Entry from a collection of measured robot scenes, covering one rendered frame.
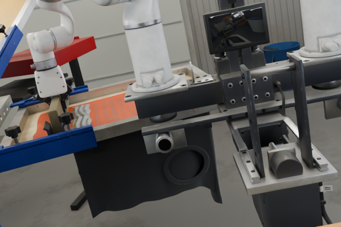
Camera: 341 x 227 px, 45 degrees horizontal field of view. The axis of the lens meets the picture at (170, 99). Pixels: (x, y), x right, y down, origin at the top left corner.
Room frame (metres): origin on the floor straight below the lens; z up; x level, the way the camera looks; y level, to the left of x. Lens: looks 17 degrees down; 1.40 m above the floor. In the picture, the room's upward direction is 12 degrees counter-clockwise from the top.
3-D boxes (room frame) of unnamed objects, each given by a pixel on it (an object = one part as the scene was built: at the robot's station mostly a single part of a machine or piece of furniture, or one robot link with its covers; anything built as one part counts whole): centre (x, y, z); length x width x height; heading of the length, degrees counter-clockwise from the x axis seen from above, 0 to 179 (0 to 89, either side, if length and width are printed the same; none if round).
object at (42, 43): (1.43, 0.40, 1.25); 0.15 x 0.10 x 0.11; 41
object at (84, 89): (1.73, 0.49, 0.98); 0.30 x 0.05 x 0.07; 99
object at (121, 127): (1.50, 0.21, 0.97); 0.79 x 0.58 x 0.04; 99
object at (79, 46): (2.65, 0.75, 1.06); 0.61 x 0.46 x 0.12; 159
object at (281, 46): (4.22, -1.24, 0.25); 0.44 x 0.39 x 0.50; 88
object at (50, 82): (1.46, 0.41, 1.12); 0.10 x 0.08 x 0.11; 99
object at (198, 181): (1.32, 0.13, 0.77); 0.46 x 0.09 x 0.36; 99
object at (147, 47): (1.01, 0.03, 1.21); 0.16 x 0.13 x 0.15; 178
